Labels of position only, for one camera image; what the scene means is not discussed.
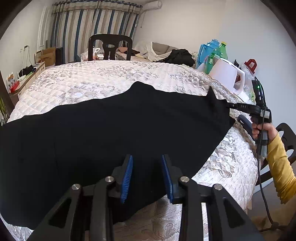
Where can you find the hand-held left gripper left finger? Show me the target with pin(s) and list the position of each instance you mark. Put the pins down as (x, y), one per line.
(126, 178)

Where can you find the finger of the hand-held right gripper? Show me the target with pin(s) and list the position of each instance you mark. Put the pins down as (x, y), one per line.
(245, 122)
(240, 106)

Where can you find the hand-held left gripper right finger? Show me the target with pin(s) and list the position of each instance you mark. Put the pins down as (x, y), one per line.
(167, 178)

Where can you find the black pants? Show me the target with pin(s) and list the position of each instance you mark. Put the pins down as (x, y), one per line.
(115, 129)

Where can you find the person's right forearm yellow sleeve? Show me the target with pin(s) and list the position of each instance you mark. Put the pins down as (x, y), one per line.
(283, 169)

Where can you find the person's right hand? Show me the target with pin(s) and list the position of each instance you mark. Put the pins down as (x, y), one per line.
(256, 131)

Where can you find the clear plastic bag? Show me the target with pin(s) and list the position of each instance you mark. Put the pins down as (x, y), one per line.
(248, 78)

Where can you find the dark brown plastic chair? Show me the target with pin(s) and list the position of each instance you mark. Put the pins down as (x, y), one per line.
(288, 139)
(108, 38)

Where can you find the green bottle yellow cap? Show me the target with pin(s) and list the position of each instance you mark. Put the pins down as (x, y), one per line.
(222, 52)

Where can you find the blue water jug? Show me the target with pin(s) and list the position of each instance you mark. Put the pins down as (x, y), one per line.
(205, 49)

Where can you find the black garment pile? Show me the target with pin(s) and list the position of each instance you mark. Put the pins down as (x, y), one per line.
(181, 57)

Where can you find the grey sofa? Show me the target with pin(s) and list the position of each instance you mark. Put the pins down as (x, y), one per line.
(161, 47)

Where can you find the white cloth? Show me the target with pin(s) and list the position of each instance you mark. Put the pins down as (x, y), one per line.
(150, 51)

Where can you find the white quilted floral cover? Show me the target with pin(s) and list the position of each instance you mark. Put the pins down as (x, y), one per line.
(97, 74)

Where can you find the white air conditioner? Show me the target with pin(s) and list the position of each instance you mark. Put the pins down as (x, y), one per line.
(152, 5)

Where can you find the low side cabinet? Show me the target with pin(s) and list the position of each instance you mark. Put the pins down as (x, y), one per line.
(30, 80)

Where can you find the black tower appliance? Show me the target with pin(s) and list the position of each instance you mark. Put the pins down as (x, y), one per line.
(59, 55)

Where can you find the green potted plant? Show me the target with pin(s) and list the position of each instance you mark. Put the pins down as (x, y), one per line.
(2, 109)

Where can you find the red box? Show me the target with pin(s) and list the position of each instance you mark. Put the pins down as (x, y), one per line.
(14, 87)

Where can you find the cardboard box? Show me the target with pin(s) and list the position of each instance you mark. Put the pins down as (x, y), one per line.
(47, 56)

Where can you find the black item on cabinet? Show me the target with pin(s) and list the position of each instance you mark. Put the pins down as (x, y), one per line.
(27, 70)

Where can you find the colourful printed box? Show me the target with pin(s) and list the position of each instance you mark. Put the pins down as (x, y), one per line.
(10, 80)

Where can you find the striped curtain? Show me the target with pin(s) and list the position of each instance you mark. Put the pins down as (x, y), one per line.
(92, 18)

